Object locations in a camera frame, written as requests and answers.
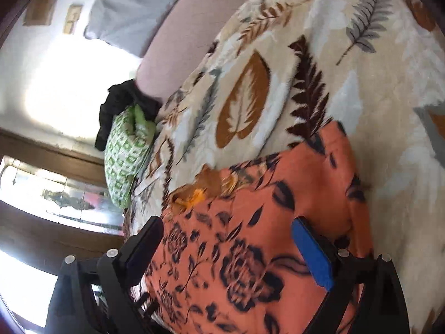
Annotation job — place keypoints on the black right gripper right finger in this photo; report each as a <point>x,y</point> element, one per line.
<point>381,308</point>

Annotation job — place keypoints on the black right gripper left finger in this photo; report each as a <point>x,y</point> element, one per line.
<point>93,295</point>

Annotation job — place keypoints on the orange black floral garment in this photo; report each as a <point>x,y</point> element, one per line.
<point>228,264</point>

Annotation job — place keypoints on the wooden framed glass window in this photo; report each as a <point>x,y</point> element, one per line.
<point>54,203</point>

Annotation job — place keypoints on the green white patterned pillow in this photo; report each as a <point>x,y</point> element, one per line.
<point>127,146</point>

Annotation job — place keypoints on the black cloth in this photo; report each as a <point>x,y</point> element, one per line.
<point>120,97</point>

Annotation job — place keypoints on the beige leaf-print fleece blanket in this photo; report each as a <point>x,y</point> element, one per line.
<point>275,75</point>

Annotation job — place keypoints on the grey pillow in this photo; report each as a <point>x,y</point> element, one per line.
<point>129,25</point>

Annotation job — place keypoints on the small wooden wall frame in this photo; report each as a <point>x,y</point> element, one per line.
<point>72,17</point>

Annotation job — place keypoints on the large wooden wall frame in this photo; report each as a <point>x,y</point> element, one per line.
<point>39,13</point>

